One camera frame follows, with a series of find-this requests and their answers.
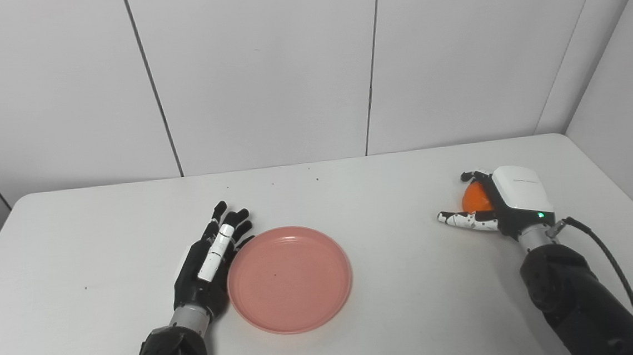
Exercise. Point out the pink round plate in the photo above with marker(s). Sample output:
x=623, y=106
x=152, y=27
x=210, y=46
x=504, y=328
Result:
x=289, y=279

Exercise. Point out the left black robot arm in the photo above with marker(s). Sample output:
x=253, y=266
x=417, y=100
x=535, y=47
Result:
x=175, y=351

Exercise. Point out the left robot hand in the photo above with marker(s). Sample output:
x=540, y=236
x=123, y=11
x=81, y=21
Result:
x=206, y=269

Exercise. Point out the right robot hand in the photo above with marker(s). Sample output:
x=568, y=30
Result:
x=513, y=200

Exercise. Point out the orange fruit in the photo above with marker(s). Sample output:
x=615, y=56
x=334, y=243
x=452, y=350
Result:
x=475, y=198

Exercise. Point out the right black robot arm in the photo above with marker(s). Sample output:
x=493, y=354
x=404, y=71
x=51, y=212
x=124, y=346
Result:
x=575, y=298

